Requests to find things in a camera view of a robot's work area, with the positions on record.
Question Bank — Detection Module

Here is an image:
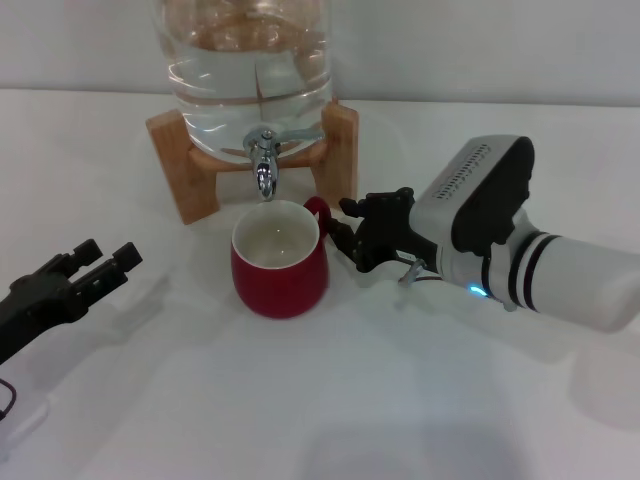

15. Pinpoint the red ceramic cup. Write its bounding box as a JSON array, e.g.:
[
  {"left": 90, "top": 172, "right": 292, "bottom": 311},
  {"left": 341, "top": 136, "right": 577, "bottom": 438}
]
[{"left": 229, "top": 195, "right": 334, "bottom": 319}]

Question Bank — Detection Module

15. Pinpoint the chrome faucet tap with lever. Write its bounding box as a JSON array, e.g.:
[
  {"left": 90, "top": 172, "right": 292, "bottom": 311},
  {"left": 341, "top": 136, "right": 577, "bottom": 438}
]
[{"left": 243, "top": 127, "right": 324, "bottom": 202}]

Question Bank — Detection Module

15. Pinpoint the dark cable with metal plug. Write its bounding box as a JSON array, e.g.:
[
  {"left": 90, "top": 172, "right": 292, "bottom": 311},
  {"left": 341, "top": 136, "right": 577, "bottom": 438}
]
[{"left": 0, "top": 378, "right": 20, "bottom": 422}]

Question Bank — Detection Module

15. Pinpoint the wooden dispenser stand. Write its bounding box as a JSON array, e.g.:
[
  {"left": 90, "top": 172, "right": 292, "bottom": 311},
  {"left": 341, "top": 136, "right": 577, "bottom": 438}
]
[{"left": 145, "top": 99, "right": 360, "bottom": 226}]

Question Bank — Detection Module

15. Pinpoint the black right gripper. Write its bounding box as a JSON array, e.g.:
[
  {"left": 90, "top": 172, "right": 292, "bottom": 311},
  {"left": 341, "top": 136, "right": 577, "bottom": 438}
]
[{"left": 327, "top": 187, "right": 444, "bottom": 276}]

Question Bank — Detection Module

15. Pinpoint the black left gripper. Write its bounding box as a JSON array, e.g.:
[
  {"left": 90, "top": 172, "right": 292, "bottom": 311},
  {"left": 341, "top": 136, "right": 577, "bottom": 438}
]
[{"left": 0, "top": 238, "right": 145, "bottom": 369}]

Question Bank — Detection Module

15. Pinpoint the clear glass water dispenser jar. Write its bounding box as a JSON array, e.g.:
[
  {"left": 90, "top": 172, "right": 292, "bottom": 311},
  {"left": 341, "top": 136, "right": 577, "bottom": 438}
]
[{"left": 154, "top": 0, "right": 335, "bottom": 166}]

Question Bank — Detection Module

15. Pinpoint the silver black wrist camera box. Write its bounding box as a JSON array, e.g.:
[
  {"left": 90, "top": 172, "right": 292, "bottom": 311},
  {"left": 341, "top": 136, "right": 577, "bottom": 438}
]
[{"left": 408, "top": 135, "right": 535, "bottom": 251}]

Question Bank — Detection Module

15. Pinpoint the metal plug with thin cable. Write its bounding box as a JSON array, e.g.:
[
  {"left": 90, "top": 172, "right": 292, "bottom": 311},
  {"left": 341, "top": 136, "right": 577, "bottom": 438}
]
[{"left": 397, "top": 257, "right": 444, "bottom": 286}]

